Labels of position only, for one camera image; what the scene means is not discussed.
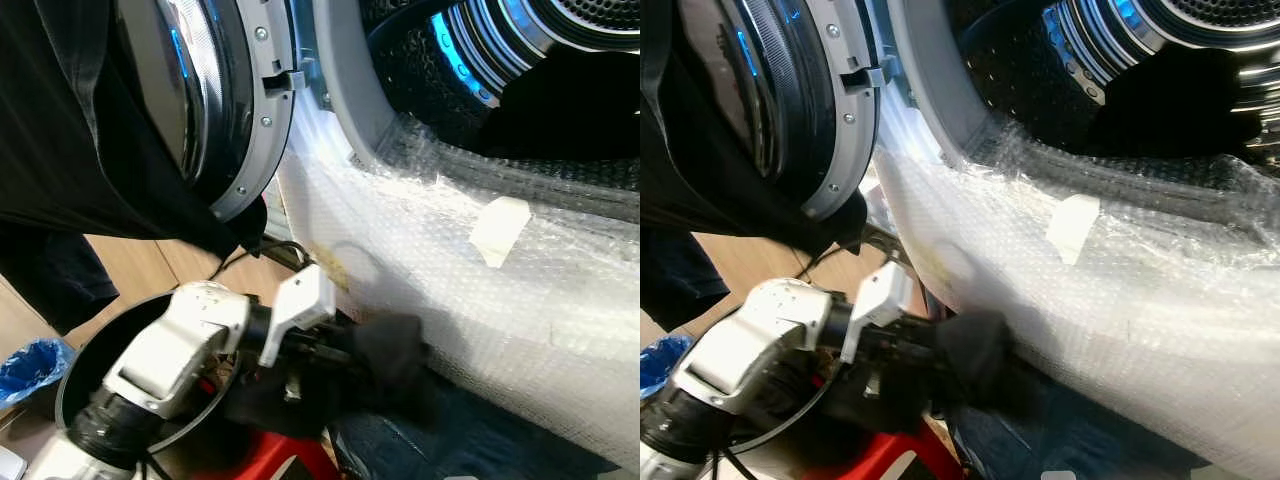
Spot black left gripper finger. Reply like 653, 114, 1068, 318
352, 313, 427, 353
936, 346, 1014, 391
354, 350, 434, 394
934, 308, 1009, 349

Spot white front-load washing machine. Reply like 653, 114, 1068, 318
274, 0, 641, 473
872, 0, 1280, 479

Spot dark garment in basket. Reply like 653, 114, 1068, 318
222, 362, 441, 443
790, 358, 1043, 433

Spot blue denim jeans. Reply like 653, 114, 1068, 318
328, 385, 619, 480
944, 385, 1216, 480

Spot clear bubble wrap sheet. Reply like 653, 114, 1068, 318
872, 100, 1280, 479
275, 100, 641, 473

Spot red plastic item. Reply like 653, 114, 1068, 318
192, 428, 341, 480
795, 422, 956, 480

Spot round black laundry basket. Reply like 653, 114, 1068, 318
690, 330, 843, 453
54, 289, 244, 455

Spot white tape strip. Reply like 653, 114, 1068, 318
468, 196, 533, 269
1045, 194, 1102, 267

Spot dark hanging trousers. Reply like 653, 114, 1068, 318
0, 220, 122, 337
640, 226, 733, 335

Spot blue plastic bag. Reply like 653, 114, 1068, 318
640, 334, 674, 403
0, 337, 77, 409

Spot round glass washer door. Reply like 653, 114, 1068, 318
112, 0, 307, 223
676, 0, 887, 222

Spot black garment inside washer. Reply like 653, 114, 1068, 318
1085, 45, 1280, 161
470, 50, 641, 163

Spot black garment draped over door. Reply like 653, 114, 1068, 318
0, 0, 269, 259
640, 0, 869, 253

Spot steel washer drum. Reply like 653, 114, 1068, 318
428, 0, 641, 109
1040, 0, 1280, 106

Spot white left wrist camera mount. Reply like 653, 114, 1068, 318
839, 261, 914, 365
261, 264, 338, 368

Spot black floor cable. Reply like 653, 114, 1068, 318
795, 226, 906, 283
208, 238, 313, 283

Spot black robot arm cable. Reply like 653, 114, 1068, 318
138, 448, 177, 480
700, 445, 763, 480

